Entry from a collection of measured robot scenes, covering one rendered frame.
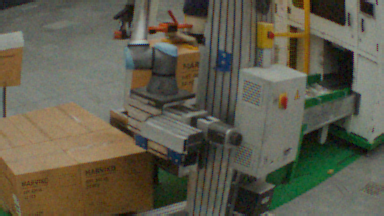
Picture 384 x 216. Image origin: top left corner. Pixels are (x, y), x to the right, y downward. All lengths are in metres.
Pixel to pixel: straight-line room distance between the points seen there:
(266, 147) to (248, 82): 0.30
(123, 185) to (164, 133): 0.90
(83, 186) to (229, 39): 1.24
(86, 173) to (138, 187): 0.46
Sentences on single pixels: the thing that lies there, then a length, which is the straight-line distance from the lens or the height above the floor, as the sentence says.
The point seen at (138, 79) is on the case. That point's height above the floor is 0.86.
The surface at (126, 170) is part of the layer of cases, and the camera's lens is 3.77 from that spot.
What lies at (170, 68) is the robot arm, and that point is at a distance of 3.14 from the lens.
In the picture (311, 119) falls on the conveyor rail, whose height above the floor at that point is 0.51.
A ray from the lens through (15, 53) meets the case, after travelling 4.73.
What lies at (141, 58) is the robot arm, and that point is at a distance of 3.09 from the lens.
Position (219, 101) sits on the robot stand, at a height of 1.04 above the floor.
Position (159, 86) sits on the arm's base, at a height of 1.08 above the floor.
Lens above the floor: 1.96
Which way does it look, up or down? 18 degrees down
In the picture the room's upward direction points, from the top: 5 degrees clockwise
